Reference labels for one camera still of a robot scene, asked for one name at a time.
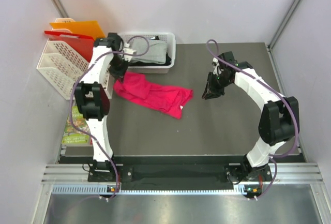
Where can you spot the red folder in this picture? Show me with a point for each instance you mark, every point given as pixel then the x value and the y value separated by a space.
pixel 80 43

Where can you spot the white file organizer rack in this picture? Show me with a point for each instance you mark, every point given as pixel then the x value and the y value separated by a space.
pixel 60 64

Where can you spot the orange folder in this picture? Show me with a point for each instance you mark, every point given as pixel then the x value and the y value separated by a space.
pixel 87 28

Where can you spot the white laundry basket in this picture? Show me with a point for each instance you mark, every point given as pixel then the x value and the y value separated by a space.
pixel 160 56

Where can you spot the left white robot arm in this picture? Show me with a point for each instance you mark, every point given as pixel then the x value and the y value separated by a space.
pixel 91 98

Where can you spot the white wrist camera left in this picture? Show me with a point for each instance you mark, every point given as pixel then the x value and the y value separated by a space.
pixel 129 53

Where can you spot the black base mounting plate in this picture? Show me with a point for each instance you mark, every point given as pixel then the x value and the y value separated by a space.
pixel 205 172

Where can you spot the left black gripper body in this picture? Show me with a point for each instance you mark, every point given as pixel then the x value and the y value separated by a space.
pixel 118 66

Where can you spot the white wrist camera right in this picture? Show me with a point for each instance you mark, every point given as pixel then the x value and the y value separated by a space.
pixel 217 68

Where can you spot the aluminium frame rail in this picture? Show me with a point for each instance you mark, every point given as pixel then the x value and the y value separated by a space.
pixel 73 179

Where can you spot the black t shirt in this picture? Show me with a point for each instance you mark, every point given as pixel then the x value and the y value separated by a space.
pixel 168 59

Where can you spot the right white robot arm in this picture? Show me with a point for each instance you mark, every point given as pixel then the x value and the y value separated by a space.
pixel 279 121

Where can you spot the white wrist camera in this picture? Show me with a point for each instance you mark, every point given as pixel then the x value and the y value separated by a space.
pixel 217 68
pixel 129 53

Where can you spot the pink t shirt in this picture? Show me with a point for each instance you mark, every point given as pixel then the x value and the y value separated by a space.
pixel 168 100

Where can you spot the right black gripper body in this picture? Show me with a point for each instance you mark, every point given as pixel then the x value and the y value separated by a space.
pixel 216 83

